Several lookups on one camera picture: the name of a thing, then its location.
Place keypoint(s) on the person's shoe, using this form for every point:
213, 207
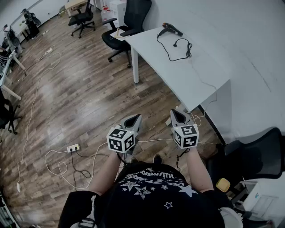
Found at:
134, 160
157, 158

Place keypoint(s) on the person's left forearm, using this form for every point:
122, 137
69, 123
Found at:
107, 173

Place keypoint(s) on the black armrest office chair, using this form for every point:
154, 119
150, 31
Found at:
256, 155

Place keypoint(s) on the white desk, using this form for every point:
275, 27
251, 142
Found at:
13, 56

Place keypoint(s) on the white cabinet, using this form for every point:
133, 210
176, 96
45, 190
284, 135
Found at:
262, 200

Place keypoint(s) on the black mesh office chair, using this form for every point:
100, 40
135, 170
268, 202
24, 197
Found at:
81, 16

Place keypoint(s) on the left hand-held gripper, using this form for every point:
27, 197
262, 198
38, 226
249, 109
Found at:
121, 140

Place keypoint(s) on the wooden clothes hanger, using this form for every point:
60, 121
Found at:
120, 35

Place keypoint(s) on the large white box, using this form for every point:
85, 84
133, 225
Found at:
116, 11

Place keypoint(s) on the person's left shoe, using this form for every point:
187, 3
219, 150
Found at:
134, 160

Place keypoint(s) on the person's black star-print shirt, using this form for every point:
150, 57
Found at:
155, 211

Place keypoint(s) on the light wooden table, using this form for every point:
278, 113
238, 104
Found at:
75, 4

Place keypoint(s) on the short white extension socket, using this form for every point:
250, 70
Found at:
73, 148

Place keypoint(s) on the white table leg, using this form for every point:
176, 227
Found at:
135, 66

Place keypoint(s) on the white paper sheet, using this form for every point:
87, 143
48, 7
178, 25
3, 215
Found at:
114, 35

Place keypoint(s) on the person's right forearm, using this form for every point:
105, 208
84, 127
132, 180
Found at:
198, 171

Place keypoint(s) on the small yellow container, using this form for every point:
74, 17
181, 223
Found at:
223, 184

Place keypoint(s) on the person's grey white bag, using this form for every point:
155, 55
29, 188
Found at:
231, 218

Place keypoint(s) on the person's right shoe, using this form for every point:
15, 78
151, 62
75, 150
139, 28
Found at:
157, 158

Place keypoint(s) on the black high-back office chair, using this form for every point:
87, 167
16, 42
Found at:
133, 13

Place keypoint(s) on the black swivel chair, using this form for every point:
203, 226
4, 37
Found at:
6, 111

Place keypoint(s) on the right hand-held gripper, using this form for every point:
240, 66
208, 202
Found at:
187, 135

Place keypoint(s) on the black hair dryer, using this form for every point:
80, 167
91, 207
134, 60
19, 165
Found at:
172, 29

